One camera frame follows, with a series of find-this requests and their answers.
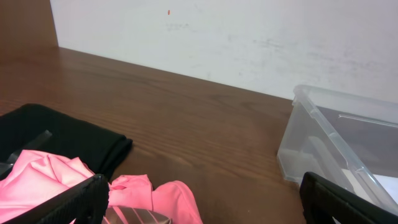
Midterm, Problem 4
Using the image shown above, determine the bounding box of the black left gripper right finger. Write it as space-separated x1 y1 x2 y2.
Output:
300 172 397 224

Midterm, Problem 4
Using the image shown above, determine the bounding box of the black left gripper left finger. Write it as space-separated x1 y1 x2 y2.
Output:
5 174 109 224

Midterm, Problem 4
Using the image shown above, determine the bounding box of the pink shirt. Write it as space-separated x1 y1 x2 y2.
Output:
1 150 203 224

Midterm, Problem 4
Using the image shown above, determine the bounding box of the clear plastic storage bin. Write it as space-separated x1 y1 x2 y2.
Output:
277 85 397 213

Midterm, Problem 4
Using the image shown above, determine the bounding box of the black garment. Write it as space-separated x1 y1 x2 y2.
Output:
1 104 132 179

